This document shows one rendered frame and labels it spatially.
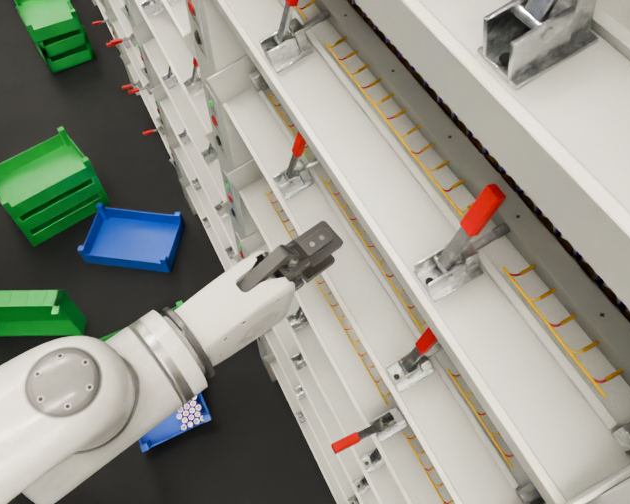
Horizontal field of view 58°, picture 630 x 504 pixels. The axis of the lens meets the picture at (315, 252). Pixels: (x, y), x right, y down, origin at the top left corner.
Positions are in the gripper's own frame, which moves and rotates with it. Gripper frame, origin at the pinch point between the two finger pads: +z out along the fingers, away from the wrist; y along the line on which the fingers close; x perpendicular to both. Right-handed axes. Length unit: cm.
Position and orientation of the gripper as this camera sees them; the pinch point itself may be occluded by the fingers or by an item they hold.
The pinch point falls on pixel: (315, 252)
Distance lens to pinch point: 56.5
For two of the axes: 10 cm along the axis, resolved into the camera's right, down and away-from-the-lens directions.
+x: -6.4, -7.3, 2.3
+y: 1.6, -4.3, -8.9
